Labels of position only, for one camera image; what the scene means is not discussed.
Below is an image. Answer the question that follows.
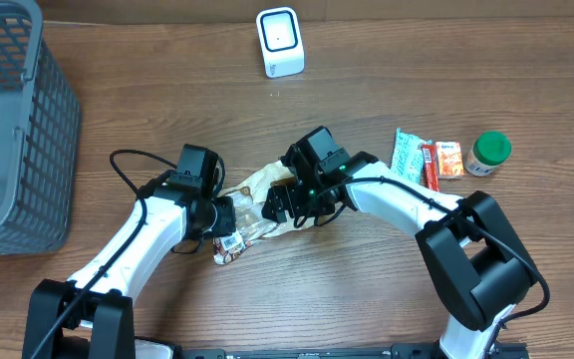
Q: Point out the teal tissue packet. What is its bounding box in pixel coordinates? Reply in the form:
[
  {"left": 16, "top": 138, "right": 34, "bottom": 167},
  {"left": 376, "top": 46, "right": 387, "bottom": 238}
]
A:
[{"left": 390, "top": 128, "right": 432, "bottom": 183}]

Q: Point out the red white snack packet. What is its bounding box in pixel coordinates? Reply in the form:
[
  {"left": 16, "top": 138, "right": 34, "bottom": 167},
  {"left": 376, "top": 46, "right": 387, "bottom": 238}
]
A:
[{"left": 421, "top": 144, "right": 440, "bottom": 191}]

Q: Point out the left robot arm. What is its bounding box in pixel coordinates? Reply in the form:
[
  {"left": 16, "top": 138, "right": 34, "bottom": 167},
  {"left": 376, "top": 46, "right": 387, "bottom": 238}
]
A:
[{"left": 22, "top": 145, "right": 236, "bottom": 358}]

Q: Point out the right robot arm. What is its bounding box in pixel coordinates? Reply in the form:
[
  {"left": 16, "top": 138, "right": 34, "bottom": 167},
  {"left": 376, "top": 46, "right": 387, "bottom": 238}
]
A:
[{"left": 262, "top": 127, "right": 550, "bottom": 358}]

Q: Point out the white brown snack bag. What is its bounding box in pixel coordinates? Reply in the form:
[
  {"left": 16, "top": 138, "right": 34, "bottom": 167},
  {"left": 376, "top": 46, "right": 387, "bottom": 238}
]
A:
[{"left": 212, "top": 161, "right": 297, "bottom": 265}]

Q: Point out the green lid jar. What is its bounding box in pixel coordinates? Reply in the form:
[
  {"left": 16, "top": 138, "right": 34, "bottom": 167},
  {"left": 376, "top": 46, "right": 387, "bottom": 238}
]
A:
[{"left": 464, "top": 132, "right": 512, "bottom": 177}]

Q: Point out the grey plastic mesh basket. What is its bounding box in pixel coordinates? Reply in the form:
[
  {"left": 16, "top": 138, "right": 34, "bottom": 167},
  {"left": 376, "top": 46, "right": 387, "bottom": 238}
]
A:
[{"left": 0, "top": 0, "right": 82, "bottom": 255}]

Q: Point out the white barcode scanner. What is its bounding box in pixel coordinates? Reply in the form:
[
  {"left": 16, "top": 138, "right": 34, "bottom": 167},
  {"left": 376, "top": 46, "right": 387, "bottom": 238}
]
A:
[{"left": 255, "top": 6, "right": 305, "bottom": 79}]

